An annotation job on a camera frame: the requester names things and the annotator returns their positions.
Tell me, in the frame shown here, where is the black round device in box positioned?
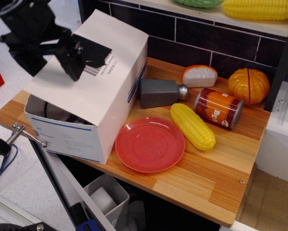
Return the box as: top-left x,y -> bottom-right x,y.
44,102 -> 92,125

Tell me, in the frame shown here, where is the white roll in bin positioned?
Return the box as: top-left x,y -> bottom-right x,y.
90,187 -> 117,215

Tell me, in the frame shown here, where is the toy beans can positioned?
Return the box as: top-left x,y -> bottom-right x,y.
193,87 -> 245,129

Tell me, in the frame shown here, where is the orange toy pumpkin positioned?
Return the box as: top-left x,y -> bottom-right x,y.
228,67 -> 270,105

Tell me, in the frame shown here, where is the yellow corn on shelf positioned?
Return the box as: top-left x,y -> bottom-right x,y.
221,0 -> 288,21

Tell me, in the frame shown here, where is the white aluminium frame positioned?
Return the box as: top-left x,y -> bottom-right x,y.
0,195 -> 42,227

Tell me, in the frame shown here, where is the grey salt shaker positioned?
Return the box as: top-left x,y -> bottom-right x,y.
139,78 -> 189,109

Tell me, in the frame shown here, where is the toy cheese wedge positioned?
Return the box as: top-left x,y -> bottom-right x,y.
181,64 -> 218,88

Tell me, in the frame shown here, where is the metal table clamp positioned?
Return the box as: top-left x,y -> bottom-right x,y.
0,123 -> 48,156

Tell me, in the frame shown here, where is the yellow toy corn cob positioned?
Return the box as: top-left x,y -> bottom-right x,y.
170,103 -> 216,151

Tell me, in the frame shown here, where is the blue black tool handle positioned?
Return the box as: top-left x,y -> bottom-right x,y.
69,203 -> 100,231

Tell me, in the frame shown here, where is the black base with screw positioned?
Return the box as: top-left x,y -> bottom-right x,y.
0,222 -> 56,231

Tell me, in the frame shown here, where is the white cardboard box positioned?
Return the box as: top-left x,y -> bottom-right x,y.
24,10 -> 149,164

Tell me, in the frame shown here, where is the grey storage bin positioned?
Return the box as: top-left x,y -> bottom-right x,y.
84,174 -> 129,231

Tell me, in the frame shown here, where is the green toy vegetable on shelf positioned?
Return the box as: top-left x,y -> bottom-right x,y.
174,0 -> 224,9

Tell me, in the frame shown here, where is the blue cable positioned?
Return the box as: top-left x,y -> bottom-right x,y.
0,143 -> 19,189

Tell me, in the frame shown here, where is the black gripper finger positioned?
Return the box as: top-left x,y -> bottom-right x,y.
11,51 -> 47,77
55,41 -> 85,82

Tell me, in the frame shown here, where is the wooden wall shelf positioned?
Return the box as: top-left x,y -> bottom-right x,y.
128,0 -> 288,37

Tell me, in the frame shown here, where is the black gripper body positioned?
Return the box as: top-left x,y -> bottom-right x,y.
0,0 -> 82,58

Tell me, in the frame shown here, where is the red plastic plate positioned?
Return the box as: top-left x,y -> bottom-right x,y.
115,117 -> 185,173

